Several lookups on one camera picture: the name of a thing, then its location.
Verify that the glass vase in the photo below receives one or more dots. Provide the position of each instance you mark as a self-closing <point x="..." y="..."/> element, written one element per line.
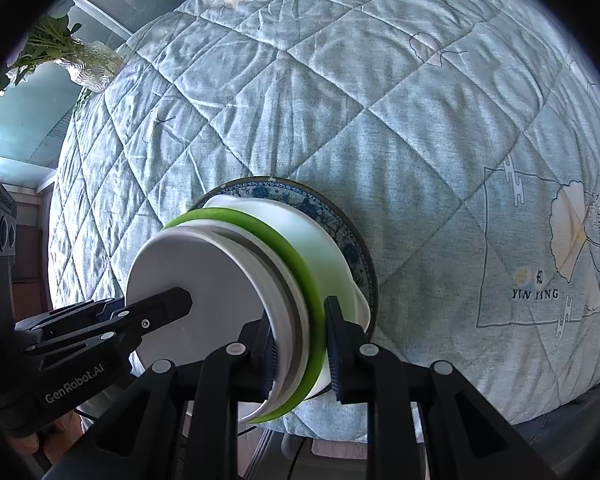
<point x="92" y="67"/>

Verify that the green bowl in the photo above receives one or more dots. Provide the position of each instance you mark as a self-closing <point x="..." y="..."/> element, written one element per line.
<point x="300" y="270"/>

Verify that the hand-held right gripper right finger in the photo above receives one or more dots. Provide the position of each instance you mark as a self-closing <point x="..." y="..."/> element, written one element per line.
<point x="336" y="350"/>

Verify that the blue patterned plate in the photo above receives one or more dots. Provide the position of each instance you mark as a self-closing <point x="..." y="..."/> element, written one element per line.
<point x="340" y="225"/>

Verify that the pink and white flower bouquet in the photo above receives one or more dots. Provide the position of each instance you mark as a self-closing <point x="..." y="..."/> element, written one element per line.
<point x="45" y="40"/>

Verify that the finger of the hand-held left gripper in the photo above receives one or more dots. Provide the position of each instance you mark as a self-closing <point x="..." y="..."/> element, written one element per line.
<point x="165" y="307"/>

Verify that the person's left hand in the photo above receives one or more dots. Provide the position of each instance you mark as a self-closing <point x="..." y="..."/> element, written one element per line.
<point x="25" y="444"/>

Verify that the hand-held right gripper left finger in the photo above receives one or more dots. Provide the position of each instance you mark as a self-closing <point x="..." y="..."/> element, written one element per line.
<point x="269" y="355"/>

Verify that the white bowl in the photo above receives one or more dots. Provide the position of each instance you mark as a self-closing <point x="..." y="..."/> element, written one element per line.
<point x="300" y="325"/>
<point x="205" y="270"/>

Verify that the teal quilted blanket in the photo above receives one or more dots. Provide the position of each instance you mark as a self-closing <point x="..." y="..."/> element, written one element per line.
<point x="380" y="110"/>

